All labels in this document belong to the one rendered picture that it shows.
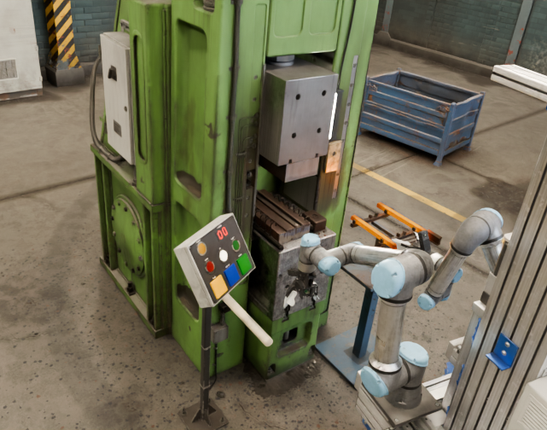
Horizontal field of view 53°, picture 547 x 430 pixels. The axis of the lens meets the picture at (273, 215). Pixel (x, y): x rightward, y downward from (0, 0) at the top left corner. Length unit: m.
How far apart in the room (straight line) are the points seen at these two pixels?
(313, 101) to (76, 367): 2.03
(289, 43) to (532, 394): 1.66
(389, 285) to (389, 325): 0.17
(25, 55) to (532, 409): 6.74
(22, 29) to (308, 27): 5.29
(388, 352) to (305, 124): 1.11
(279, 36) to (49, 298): 2.39
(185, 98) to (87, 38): 5.80
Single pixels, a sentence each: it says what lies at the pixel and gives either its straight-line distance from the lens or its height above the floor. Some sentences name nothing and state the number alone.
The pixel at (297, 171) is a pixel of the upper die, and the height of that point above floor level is 1.32.
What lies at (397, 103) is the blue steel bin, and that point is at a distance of 6.50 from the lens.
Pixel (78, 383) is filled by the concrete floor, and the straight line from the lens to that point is 3.37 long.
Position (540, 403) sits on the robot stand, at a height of 1.21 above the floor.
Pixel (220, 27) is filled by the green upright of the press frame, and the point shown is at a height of 1.96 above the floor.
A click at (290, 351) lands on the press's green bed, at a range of 3.29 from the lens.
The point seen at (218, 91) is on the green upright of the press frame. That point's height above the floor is 1.70.
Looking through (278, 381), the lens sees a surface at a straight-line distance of 3.32.
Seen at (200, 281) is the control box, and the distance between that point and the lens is 2.26.
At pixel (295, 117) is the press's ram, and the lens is 2.48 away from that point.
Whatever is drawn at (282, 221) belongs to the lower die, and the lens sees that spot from 2.82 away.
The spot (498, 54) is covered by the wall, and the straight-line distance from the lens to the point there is 10.54.
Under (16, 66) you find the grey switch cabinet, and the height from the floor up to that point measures 0.42.
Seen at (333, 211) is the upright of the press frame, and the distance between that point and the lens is 3.15.
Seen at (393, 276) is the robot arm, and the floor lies 1.44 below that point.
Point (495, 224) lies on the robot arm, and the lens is 2.43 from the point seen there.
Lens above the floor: 2.43
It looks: 30 degrees down
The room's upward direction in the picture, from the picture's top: 5 degrees clockwise
